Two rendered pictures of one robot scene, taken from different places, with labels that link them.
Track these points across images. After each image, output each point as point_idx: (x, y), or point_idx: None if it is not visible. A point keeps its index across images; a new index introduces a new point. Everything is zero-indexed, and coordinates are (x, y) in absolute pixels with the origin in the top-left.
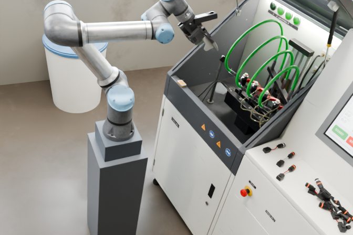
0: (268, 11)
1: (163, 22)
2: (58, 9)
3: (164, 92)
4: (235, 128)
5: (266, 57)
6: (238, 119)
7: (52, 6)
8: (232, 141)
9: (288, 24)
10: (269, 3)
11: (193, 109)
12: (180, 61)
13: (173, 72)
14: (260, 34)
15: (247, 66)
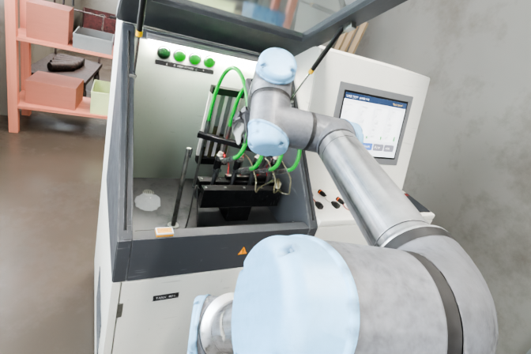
0: (156, 62)
1: (344, 120)
2: (397, 265)
3: (114, 279)
4: (234, 224)
5: (171, 126)
6: (232, 212)
7: (368, 285)
8: (298, 227)
9: (197, 70)
10: (154, 50)
11: (213, 246)
12: (121, 204)
13: (129, 230)
14: (149, 99)
15: (139, 152)
